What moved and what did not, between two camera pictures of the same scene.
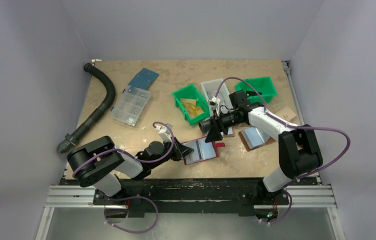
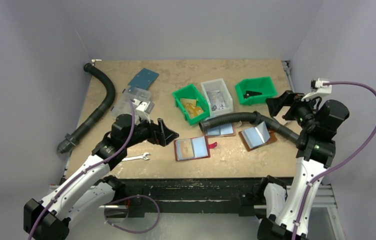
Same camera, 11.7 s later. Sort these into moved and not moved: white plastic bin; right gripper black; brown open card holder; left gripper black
Moved: right gripper black; left gripper black
Not moved: brown open card holder; white plastic bin
